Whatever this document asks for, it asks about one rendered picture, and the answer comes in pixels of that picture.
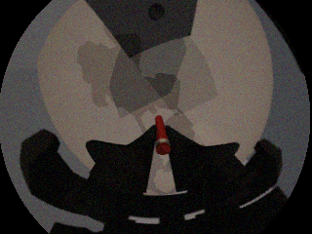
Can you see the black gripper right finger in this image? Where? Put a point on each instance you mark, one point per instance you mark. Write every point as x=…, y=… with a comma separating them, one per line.
x=188, y=157

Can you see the dark red peg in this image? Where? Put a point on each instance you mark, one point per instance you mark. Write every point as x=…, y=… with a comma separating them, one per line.
x=162, y=144

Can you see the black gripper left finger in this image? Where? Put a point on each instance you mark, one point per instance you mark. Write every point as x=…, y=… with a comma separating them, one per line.
x=136, y=156

